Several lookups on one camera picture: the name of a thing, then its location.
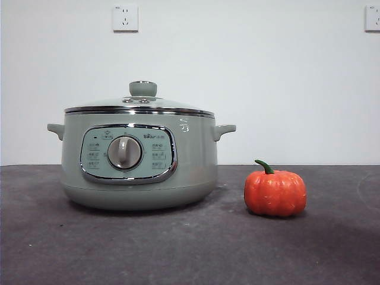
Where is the glass lid with green knob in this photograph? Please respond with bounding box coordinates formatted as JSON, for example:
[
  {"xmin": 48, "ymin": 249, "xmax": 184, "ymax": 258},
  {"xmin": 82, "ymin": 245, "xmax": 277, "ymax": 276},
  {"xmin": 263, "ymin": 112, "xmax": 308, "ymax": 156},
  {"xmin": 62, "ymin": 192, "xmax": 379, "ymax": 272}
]
[{"xmin": 64, "ymin": 80, "xmax": 214, "ymax": 115}]

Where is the orange toy pumpkin green stem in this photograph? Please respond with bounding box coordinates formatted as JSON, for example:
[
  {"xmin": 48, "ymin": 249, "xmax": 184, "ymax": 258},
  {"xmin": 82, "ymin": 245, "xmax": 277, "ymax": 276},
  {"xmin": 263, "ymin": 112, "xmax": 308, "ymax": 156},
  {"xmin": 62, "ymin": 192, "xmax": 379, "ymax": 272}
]
[{"xmin": 243, "ymin": 159, "xmax": 307, "ymax": 217}]

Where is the sage green electric cooking pot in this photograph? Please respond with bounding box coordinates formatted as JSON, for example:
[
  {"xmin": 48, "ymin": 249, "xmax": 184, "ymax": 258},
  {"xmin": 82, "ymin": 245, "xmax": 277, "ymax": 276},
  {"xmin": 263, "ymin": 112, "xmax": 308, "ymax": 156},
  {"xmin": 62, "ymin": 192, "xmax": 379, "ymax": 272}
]
[{"xmin": 46, "ymin": 112, "xmax": 238, "ymax": 211}]

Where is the white wall socket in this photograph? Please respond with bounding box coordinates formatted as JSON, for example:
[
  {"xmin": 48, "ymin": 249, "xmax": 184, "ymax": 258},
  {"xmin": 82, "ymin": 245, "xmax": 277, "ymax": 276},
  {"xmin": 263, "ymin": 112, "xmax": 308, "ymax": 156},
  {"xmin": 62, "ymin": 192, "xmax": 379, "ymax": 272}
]
[
  {"xmin": 364, "ymin": 5, "xmax": 380, "ymax": 33},
  {"xmin": 112, "ymin": 5, "xmax": 140, "ymax": 33}
]

